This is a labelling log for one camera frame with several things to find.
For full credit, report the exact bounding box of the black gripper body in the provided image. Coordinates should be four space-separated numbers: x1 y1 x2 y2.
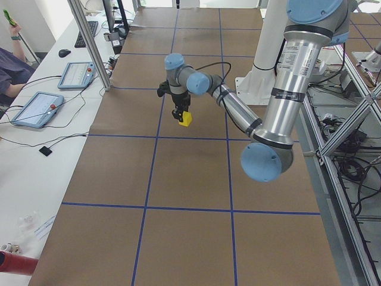
171 91 191 111

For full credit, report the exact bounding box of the yellow cube block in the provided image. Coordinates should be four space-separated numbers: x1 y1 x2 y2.
178 111 193 127

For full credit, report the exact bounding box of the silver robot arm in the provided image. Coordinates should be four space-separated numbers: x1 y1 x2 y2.
157 1 351 182

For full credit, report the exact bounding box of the far blue teach pendant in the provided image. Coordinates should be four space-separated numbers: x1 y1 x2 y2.
57 62 96 90

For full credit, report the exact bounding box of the blue teach pendant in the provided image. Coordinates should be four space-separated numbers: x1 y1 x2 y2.
10 92 64 129
57 62 96 90

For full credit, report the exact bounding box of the black computer monitor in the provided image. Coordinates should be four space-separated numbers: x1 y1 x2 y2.
102 0 129 39

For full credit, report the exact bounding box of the black keyboard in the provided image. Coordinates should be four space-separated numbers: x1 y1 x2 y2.
74 20 99 49

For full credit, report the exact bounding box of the black computer mouse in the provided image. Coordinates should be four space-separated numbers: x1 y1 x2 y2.
58 49 71 58

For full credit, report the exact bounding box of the near blue teach pendant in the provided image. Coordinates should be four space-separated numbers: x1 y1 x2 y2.
10 92 64 129

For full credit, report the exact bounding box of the small black square pad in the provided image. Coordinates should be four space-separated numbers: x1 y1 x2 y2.
39 146 52 157

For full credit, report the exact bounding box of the seated person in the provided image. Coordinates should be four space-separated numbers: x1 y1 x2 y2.
1 18 35 107

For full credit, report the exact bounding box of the red fire extinguisher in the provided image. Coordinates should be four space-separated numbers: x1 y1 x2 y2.
1 251 39 276

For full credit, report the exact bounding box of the black camera cable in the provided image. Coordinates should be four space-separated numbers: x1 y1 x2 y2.
193 61 232 87

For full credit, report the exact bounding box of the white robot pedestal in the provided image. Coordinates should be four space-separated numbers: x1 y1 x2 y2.
235 0 288 105

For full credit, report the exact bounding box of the aluminium frame post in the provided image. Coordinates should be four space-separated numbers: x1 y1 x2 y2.
67 0 111 91

